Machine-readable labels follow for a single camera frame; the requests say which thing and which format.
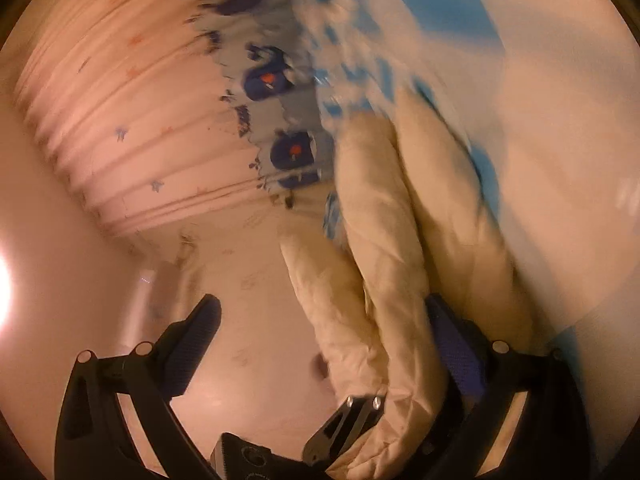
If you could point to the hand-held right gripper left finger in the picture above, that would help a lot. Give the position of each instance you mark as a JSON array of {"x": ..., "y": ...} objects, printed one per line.
[{"x": 195, "y": 342}]

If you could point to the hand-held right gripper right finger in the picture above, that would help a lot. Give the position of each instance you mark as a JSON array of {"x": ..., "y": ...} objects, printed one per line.
[{"x": 460, "y": 357}]

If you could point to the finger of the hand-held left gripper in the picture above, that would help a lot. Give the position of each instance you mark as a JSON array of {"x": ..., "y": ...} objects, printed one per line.
[{"x": 345, "y": 425}]

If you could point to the white down jacket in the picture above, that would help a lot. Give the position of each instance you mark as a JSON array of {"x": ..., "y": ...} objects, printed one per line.
[{"x": 385, "y": 260}]

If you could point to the whale print curtain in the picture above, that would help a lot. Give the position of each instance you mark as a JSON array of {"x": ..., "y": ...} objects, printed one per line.
[{"x": 125, "y": 110}]

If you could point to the blue checked plastic sheet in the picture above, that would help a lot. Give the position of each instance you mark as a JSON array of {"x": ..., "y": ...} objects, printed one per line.
[{"x": 550, "y": 110}]

